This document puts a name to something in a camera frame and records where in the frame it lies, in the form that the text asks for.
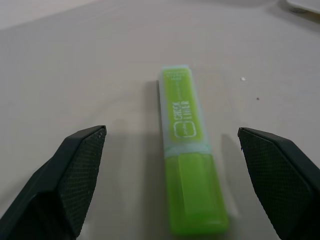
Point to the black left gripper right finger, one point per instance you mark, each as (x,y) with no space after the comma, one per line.
(277,180)

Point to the white pencil case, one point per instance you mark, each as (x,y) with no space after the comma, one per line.
(303,6)

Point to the green highlighter marker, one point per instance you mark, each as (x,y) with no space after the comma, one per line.
(186,150)

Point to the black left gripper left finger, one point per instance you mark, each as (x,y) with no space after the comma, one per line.
(65,180)

